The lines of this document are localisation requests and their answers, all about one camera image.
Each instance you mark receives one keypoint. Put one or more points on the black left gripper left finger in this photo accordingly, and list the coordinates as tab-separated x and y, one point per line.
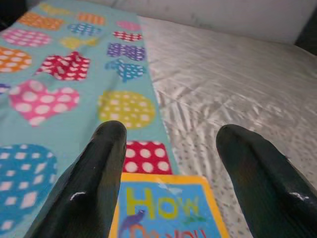
81	198

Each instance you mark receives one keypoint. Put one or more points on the white patterned mattress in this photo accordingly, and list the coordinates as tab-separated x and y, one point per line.
235	86

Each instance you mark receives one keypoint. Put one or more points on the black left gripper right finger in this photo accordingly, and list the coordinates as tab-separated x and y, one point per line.
272	198

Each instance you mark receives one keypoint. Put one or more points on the blue yellow children's book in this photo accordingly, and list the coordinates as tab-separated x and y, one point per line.
168	198

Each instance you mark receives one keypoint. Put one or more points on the turquoise blanket colourful shapes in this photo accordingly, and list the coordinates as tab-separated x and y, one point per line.
74	104

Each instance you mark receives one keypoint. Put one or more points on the black tufted headboard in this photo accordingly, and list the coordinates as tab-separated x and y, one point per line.
309	37

